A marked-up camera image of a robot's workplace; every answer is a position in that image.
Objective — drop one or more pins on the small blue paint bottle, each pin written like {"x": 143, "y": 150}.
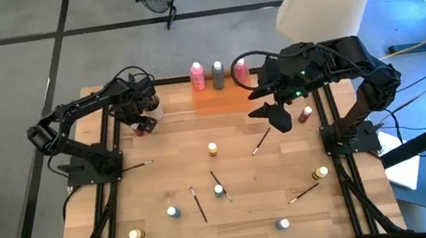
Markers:
{"x": 282, "y": 224}
{"x": 174, "y": 212}

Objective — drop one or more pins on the large pink paint bottle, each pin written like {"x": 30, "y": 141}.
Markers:
{"x": 198, "y": 79}

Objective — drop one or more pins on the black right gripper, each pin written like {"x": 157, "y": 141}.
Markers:
{"x": 294, "y": 72}

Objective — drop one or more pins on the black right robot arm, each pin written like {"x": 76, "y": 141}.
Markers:
{"x": 379, "y": 83}

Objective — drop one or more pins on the small teal paint bottle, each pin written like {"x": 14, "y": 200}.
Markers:
{"x": 219, "y": 191}

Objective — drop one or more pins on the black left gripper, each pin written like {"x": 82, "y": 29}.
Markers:
{"x": 129, "y": 99}

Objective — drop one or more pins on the large grey paint bottle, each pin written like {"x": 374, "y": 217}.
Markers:
{"x": 218, "y": 78}

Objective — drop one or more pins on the large red paint bottle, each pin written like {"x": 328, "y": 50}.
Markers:
{"x": 241, "y": 74}

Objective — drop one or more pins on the black metal bar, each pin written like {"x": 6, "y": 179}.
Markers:
{"x": 421, "y": 142}

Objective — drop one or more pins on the translucent orange tray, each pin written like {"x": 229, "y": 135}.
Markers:
{"x": 219, "y": 101}

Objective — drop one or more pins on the black aluminium table frame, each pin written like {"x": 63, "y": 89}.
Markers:
{"x": 166, "y": 81}

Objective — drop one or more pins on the white flat panel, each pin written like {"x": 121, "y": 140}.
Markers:
{"x": 402, "y": 171}

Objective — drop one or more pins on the small yellow paint bottle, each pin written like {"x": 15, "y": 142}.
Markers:
{"x": 137, "y": 234}
{"x": 319, "y": 173}
{"x": 212, "y": 150}

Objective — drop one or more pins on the white plastic cup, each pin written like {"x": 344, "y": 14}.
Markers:
{"x": 159, "y": 113}

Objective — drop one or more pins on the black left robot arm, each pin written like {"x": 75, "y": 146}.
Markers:
{"x": 69, "y": 110}

